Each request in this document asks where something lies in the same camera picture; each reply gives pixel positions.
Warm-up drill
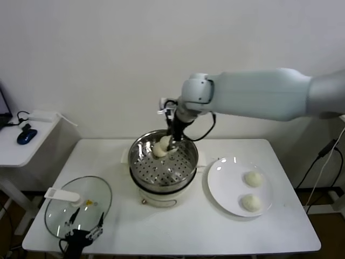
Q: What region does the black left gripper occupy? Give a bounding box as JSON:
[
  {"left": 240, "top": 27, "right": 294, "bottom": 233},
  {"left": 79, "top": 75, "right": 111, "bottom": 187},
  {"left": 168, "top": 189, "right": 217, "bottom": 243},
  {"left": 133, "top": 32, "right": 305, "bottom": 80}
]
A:
[{"left": 64, "top": 208, "right": 105, "bottom": 259}]

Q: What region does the white thin cord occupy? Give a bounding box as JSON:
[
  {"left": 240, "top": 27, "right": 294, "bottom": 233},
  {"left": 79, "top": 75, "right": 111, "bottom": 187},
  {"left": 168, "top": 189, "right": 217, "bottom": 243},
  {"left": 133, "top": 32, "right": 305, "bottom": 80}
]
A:
[{"left": 56, "top": 112, "right": 79, "bottom": 127}]

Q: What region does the glass lid with white handle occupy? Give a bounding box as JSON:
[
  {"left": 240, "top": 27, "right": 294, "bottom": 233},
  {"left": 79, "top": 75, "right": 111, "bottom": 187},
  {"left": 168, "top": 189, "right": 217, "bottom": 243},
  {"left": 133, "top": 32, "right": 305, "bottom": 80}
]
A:
[{"left": 44, "top": 175, "right": 113, "bottom": 238}]

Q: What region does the white hanging cable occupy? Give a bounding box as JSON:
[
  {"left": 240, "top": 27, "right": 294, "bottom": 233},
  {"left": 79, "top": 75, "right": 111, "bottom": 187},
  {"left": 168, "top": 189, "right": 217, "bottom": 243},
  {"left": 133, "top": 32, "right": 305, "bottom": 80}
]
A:
[{"left": 309, "top": 141, "right": 341, "bottom": 202}]

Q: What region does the white power adapter box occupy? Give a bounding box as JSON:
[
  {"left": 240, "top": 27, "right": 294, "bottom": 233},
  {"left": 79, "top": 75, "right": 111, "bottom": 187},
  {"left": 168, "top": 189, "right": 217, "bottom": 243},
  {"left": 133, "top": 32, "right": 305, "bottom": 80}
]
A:
[{"left": 28, "top": 110, "right": 58, "bottom": 122}]

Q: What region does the black floor cable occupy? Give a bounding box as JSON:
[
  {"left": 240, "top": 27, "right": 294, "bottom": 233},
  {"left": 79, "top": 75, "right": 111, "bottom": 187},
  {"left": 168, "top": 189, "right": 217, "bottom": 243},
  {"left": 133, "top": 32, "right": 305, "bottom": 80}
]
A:
[{"left": 0, "top": 201, "right": 15, "bottom": 251}]

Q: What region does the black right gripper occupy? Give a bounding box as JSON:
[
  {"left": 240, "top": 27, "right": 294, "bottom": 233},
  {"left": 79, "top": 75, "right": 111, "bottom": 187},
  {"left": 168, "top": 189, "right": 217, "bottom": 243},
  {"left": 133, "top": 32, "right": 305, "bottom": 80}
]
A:
[{"left": 167, "top": 116, "right": 192, "bottom": 152}]

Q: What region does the blue computer mouse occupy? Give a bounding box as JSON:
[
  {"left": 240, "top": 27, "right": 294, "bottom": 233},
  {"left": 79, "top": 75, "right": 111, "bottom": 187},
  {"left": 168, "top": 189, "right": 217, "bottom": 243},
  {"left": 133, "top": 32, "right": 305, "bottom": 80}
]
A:
[{"left": 17, "top": 128, "right": 38, "bottom": 146}]

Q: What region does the white side table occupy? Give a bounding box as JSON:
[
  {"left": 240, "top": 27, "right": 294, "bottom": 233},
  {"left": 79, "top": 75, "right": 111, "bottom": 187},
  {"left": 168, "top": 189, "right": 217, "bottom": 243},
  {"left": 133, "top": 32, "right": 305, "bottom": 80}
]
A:
[{"left": 0, "top": 112, "right": 81, "bottom": 235}]

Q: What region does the black laptop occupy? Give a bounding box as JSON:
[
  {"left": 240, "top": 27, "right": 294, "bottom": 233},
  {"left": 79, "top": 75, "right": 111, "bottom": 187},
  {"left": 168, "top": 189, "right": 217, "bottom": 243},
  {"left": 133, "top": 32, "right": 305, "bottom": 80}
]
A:
[{"left": 0, "top": 80, "right": 13, "bottom": 130}]

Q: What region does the black cable with white plug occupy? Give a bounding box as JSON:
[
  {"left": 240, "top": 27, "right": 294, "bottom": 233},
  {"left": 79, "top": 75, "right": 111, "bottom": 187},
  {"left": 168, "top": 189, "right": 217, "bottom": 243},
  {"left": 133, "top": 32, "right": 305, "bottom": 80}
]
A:
[{"left": 158, "top": 98, "right": 178, "bottom": 127}]

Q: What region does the black hanging cable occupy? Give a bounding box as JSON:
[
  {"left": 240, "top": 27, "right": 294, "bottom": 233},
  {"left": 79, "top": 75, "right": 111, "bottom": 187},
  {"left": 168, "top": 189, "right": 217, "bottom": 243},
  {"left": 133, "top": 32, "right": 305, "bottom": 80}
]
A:
[{"left": 306, "top": 147, "right": 343, "bottom": 213}]

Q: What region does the perforated stainless steel steamer basket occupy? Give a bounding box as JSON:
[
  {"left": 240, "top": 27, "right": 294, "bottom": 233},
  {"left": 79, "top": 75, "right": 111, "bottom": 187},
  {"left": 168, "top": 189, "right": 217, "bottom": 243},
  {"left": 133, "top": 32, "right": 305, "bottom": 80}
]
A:
[{"left": 128, "top": 129, "right": 199, "bottom": 195}]

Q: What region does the white shelf frame foot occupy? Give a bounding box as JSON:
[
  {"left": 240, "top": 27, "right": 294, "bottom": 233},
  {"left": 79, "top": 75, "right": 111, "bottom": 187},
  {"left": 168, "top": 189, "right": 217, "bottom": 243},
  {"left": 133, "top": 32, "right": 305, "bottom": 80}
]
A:
[{"left": 327, "top": 188, "right": 345, "bottom": 212}]

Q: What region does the thick black right wrist cable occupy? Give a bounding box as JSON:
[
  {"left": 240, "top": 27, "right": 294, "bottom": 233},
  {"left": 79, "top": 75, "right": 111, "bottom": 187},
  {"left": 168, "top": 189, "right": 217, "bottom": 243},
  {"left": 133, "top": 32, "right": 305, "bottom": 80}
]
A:
[{"left": 185, "top": 113, "right": 217, "bottom": 141}]

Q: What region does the black looped cable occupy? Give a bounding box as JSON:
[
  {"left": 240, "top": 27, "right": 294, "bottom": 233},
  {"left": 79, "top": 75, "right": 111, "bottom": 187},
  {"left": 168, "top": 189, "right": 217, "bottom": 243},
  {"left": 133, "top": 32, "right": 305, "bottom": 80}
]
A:
[{"left": 9, "top": 111, "right": 32, "bottom": 128}]

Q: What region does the white round plate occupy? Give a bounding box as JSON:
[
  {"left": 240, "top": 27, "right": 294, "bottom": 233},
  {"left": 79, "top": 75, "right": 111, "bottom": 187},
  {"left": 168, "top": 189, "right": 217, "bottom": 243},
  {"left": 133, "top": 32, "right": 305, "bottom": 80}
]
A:
[{"left": 206, "top": 156, "right": 274, "bottom": 218}]

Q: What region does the white electric cooker pot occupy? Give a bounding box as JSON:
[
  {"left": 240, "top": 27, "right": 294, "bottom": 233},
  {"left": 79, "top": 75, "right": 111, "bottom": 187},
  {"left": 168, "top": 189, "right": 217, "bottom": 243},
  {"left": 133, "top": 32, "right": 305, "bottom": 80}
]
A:
[{"left": 120, "top": 148, "right": 208, "bottom": 209}]

